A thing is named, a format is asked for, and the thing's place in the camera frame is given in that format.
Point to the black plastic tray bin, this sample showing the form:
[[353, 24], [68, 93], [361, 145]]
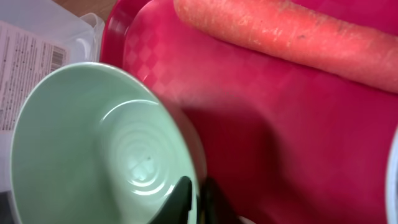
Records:
[[5, 209]]

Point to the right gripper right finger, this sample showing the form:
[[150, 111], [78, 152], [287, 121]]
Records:
[[213, 205]]

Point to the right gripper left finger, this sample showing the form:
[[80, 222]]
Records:
[[175, 209]]

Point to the light blue bowl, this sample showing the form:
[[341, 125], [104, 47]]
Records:
[[391, 182]]

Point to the green bowl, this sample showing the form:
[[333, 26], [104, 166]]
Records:
[[92, 144]]

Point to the red serving tray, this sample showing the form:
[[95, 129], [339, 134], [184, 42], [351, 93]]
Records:
[[286, 143]]

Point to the orange carrot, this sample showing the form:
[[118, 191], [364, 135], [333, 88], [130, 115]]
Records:
[[289, 31]]

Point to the clear plastic storage bin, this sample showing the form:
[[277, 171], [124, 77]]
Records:
[[38, 37]]

